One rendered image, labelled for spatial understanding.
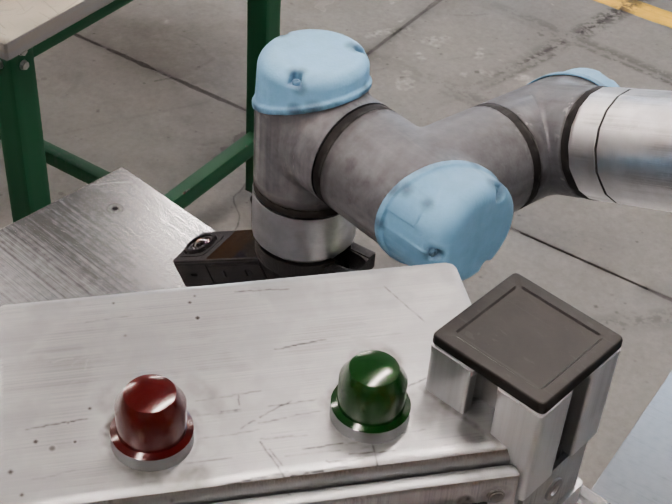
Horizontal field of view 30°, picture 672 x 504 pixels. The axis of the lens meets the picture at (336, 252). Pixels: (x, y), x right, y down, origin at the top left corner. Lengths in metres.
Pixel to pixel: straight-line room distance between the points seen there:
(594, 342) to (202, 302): 0.14
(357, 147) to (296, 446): 0.40
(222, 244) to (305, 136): 0.20
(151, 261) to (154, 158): 1.57
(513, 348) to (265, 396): 0.08
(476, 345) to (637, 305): 2.34
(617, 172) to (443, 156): 0.11
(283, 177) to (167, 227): 0.67
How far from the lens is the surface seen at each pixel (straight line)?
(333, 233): 0.87
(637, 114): 0.79
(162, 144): 3.05
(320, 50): 0.82
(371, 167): 0.77
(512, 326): 0.41
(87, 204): 1.53
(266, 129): 0.82
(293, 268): 0.88
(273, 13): 2.58
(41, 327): 0.44
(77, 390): 0.42
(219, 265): 0.96
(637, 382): 2.57
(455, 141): 0.78
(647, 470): 1.29
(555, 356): 0.40
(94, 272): 1.44
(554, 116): 0.83
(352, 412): 0.40
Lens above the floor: 1.78
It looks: 40 degrees down
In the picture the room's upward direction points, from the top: 4 degrees clockwise
